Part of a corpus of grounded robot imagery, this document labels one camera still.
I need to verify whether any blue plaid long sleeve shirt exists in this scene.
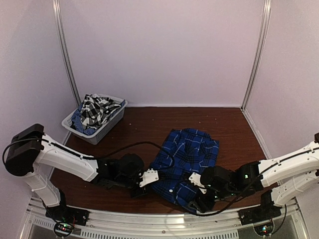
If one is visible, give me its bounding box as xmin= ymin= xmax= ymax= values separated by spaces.
xmin=150 ymin=128 xmax=219 ymax=213

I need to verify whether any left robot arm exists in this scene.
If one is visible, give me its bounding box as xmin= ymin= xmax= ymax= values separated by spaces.
xmin=2 ymin=124 xmax=159 ymax=221

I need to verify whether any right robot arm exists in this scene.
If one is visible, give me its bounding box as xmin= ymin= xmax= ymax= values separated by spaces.
xmin=189 ymin=134 xmax=319 ymax=220

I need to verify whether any right circuit board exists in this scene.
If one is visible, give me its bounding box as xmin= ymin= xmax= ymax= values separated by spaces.
xmin=254 ymin=222 xmax=274 ymax=237

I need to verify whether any circuit board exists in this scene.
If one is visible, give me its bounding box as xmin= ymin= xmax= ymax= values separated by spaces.
xmin=254 ymin=222 xmax=274 ymax=237
xmin=53 ymin=222 xmax=74 ymax=238

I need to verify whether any left circuit board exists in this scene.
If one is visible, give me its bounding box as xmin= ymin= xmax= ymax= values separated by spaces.
xmin=53 ymin=222 xmax=74 ymax=238

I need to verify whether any grey plastic laundry basket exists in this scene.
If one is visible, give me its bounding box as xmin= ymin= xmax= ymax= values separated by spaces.
xmin=61 ymin=94 xmax=128 ymax=145

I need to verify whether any blue patterned shirt in basket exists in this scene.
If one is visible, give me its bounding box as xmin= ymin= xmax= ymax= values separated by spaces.
xmin=71 ymin=103 xmax=101 ymax=135

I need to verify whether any black white checked shirt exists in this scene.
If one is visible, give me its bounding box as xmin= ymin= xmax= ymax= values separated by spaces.
xmin=80 ymin=94 xmax=122 ymax=130

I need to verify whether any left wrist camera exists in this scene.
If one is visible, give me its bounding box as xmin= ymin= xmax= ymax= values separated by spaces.
xmin=139 ymin=169 xmax=159 ymax=188

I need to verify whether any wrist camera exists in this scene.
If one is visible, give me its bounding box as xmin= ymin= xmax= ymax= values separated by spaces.
xmin=139 ymin=169 xmax=159 ymax=188
xmin=188 ymin=172 xmax=207 ymax=194

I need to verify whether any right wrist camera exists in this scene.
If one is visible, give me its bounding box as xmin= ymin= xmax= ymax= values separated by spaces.
xmin=188 ymin=172 xmax=207 ymax=194

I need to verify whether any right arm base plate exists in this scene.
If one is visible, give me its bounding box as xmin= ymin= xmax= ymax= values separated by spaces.
xmin=238 ymin=206 xmax=282 ymax=225

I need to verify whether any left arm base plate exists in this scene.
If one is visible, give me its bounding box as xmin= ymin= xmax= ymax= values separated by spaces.
xmin=45 ymin=206 xmax=89 ymax=226

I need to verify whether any front aluminium rail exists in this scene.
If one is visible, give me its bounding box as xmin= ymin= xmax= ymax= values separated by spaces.
xmin=18 ymin=197 xmax=310 ymax=239

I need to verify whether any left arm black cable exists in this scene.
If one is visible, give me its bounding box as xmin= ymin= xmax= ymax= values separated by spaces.
xmin=1 ymin=139 xmax=175 ymax=175

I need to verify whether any right aluminium frame post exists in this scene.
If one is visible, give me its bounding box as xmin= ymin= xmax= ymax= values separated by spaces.
xmin=241 ymin=0 xmax=272 ymax=111

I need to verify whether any aluminium frame post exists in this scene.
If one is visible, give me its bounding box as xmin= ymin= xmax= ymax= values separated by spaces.
xmin=241 ymin=0 xmax=272 ymax=111
xmin=52 ymin=0 xmax=81 ymax=106

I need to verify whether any left aluminium frame post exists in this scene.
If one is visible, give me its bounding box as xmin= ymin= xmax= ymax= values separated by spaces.
xmin=52 ymin=0 xmax=81 ymax=106

